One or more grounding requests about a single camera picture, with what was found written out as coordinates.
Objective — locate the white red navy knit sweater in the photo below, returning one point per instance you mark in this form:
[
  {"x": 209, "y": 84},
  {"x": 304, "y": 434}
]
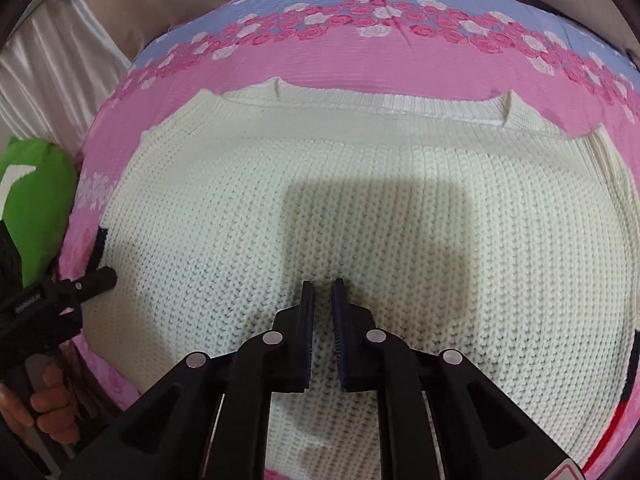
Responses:
[{"x": 400, "y": 210}]

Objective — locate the pink floral bed sheet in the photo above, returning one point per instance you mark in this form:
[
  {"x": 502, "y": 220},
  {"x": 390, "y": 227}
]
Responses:
[{"x": 325, "y": 55}]

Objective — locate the white satin curtain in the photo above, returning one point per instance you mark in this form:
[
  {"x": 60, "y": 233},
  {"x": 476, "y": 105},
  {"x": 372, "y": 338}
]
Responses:
[{"x": 55, "y": 75}]

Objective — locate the person's left hand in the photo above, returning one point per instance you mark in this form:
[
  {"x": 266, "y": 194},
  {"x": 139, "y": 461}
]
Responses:
[{"x": 52, "y": 405}]

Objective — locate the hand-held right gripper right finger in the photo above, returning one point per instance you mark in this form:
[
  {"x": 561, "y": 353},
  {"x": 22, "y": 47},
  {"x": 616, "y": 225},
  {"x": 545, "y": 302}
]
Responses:
[{"x": 342, "y": 340}]

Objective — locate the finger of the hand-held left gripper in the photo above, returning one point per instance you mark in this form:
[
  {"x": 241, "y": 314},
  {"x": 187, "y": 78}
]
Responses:
[{"x": 90, "y": 282}]

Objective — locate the green plush cushion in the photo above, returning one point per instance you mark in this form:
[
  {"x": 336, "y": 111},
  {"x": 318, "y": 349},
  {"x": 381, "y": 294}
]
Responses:
[{"x": 42, "y": 195}]

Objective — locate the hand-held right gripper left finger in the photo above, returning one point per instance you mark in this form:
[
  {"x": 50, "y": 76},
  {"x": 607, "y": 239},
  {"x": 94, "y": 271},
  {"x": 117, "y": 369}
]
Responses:
[{"x": 306, "y": 340}]

